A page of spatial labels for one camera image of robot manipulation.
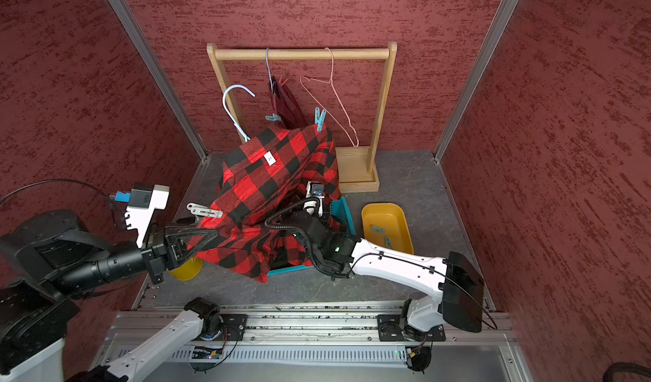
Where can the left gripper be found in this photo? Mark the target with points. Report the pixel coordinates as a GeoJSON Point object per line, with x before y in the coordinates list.
{"type": "Point", "coordinates": [175, 248]}

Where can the white clothespin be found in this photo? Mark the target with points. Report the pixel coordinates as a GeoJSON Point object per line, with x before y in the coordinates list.
{"type": "Point", "coordinates": [200, 211]}

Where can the red black plaid shirt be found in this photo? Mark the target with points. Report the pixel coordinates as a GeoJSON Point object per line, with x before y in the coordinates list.
{"type": "Point", "coordinates": [262, 176]}

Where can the blue wire hanger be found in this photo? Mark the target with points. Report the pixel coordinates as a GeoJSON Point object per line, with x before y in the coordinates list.
{"type": "Point", "coordinates": [268, 68]}
{"type": "Point", "coordinates": [231, 108]}

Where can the pink wire hanger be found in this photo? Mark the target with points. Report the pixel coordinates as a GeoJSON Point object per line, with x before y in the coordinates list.
{"type": "Point", "coordinates": [324, 93]}

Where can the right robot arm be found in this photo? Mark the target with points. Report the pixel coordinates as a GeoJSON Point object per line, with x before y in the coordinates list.
{"type": "Point", "coordinates": [452, 288]}

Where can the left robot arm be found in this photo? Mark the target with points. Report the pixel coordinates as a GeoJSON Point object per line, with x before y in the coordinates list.
{"type": "Point", "coordinates": [58, 260]}

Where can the yellow cup with tools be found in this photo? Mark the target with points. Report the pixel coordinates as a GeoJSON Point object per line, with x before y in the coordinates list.
{"type": "Point", "coordinates": [189, 270]}

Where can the teal clothespin on plaid shirt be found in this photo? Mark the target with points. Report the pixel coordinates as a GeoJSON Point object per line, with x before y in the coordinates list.
{"type": "Point", "coordinates": [273, 118]}

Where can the teal plastic basket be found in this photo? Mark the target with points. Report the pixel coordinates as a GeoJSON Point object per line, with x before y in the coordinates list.
{"type": "Point", "coordinates": [346, 214]}

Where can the maroon satin shirt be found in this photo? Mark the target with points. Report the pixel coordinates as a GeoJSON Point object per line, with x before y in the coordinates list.
{"type": "Point", "coordinates": [285, 106]}

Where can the wooden clothes rack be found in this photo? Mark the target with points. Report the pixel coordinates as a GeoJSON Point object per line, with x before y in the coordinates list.
{"type": "Point", "coordinates": [357, 166]}

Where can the yellow plastic tray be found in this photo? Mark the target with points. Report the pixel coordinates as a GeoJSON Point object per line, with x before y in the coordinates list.
{"type": "Point", "coordinates": [390, 217]}

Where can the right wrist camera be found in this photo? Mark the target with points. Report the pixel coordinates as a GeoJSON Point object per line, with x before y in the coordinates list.
{"type": "Point", "coordinates": [315, 195]}

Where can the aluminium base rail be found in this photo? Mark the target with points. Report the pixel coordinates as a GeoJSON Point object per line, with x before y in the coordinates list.
{"type": "Point", "coordinates": [344, 334]}

